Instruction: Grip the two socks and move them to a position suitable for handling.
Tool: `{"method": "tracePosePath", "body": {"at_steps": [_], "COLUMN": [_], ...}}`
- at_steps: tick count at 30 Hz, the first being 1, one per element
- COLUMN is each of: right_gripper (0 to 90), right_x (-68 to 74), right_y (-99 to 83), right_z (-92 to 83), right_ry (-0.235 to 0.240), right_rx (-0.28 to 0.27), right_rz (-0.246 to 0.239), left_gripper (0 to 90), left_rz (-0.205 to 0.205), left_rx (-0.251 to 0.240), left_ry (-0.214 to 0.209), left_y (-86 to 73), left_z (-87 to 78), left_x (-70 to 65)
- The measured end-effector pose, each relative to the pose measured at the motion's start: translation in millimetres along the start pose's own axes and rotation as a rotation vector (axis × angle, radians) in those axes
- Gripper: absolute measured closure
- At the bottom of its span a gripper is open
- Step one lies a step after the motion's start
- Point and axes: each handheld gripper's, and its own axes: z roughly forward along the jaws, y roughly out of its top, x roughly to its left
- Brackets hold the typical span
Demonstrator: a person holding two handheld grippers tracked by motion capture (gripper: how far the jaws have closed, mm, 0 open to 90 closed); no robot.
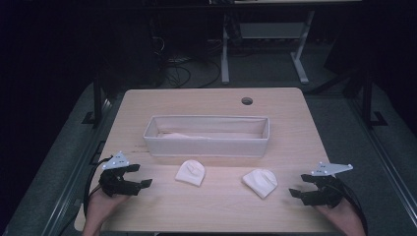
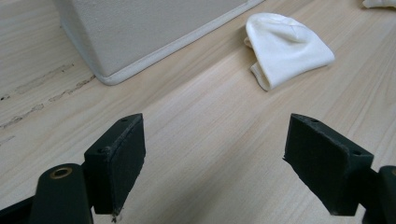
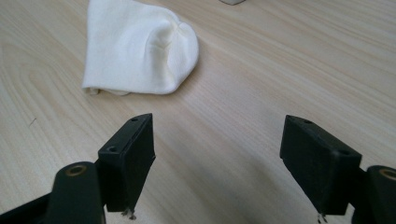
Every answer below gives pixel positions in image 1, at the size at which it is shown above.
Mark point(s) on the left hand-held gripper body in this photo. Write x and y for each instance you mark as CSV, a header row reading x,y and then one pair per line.
x,y
111,183

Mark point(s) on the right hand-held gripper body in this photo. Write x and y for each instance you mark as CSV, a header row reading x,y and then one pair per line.
x,y
324,193

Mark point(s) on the white sock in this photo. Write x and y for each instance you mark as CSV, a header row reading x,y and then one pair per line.
x,y
260,183
190,173

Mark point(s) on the white fabric storage box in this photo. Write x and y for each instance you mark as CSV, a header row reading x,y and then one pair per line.
x,y
206,147

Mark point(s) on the person's left hand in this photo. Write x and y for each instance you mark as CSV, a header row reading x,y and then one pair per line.
x,y
103,206

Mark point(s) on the person's right hand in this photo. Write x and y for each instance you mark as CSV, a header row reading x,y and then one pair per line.
x,y
341,214

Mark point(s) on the black tape strip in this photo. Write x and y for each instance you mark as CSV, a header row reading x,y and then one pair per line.
x,y
78,202

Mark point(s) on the black metal stand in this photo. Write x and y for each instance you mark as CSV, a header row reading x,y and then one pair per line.
x,y
97,98
367,98

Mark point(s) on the grey metal rail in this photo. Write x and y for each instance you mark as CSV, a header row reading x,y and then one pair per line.
x,y
78,170
387,164

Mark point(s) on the white metal desk frame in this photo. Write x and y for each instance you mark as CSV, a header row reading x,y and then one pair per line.
x,y
225,65

